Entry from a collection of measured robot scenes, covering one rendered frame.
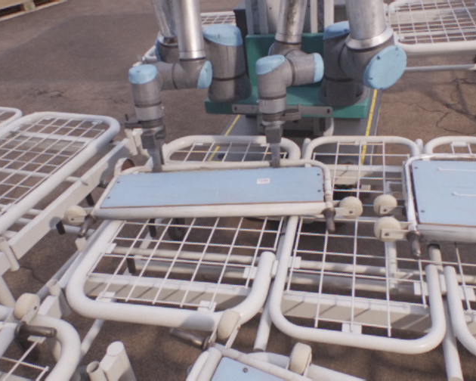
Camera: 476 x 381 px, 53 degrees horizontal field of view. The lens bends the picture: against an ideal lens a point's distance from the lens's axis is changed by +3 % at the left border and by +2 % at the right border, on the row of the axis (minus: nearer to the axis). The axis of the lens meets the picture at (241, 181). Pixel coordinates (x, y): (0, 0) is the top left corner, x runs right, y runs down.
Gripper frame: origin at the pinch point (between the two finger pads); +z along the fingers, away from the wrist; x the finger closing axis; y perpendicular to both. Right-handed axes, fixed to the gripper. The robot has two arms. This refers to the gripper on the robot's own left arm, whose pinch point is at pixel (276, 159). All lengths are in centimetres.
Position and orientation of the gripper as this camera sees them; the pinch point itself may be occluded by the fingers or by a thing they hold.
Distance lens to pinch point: 160.4
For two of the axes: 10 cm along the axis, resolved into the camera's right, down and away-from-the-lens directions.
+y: -9.9, 0.4, 1.6
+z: 0.9, 9.2, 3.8
